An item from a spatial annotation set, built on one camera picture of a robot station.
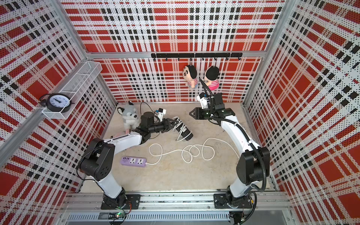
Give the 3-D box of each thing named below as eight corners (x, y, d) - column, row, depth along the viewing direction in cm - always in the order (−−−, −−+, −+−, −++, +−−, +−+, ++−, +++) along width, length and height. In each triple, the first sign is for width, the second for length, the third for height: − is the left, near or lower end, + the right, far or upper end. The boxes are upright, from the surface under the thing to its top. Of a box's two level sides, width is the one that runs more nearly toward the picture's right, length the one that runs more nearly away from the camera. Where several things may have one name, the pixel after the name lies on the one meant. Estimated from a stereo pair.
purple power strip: (120, 167, 88) (118, 165, 86) (123, 159, 92) (120, 156, 89) (146, 167, 88) (144, 164, 86) (147, 159, 92) (146, 156, 89)
